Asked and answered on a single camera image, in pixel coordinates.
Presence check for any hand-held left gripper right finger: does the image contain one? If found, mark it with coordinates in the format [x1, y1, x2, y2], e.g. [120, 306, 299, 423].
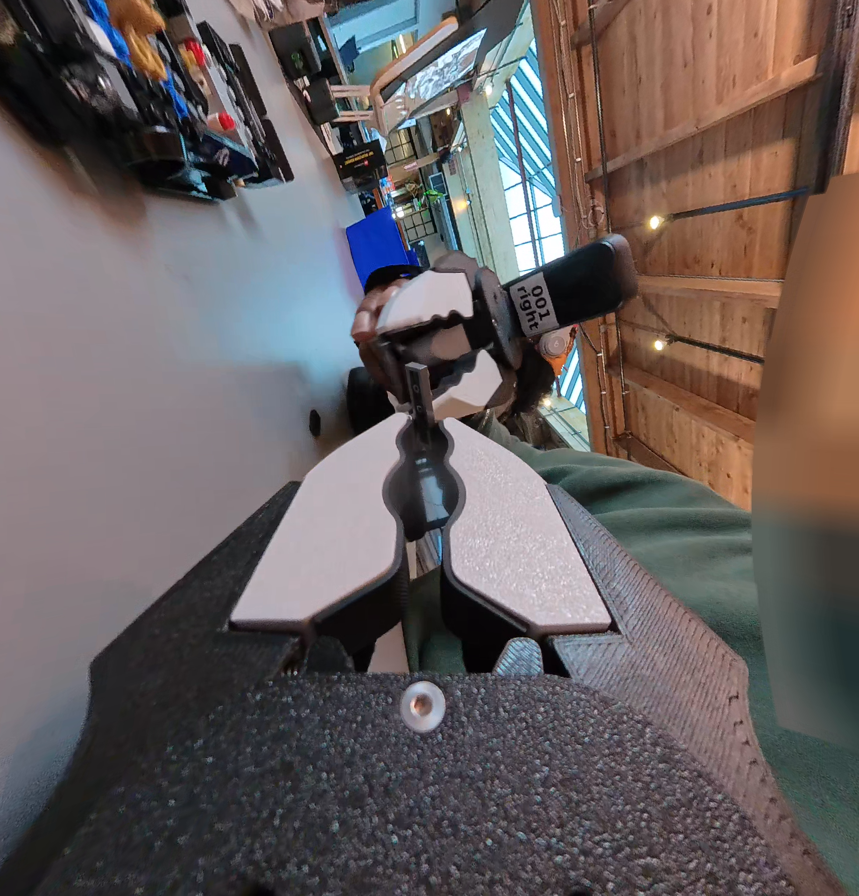
[427, 416, 613, 659]

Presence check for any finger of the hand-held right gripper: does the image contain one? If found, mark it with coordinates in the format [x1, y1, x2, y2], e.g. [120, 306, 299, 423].
[378, 269, 477, 337]
[430, 350, 510, 421]

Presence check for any lego car model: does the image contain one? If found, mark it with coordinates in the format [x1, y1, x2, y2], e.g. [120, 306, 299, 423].
[0, 0, 293, 201]

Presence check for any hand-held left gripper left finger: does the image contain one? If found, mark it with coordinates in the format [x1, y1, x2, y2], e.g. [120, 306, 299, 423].
[230, 416, 428, 659]

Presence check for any blue plastic bin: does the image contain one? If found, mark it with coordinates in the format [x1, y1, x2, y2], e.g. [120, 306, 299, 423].
[346, 208, 419, 288]

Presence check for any black lego frame assembly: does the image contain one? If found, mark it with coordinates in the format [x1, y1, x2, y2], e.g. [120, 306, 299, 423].
[399, 362, 451, 540]

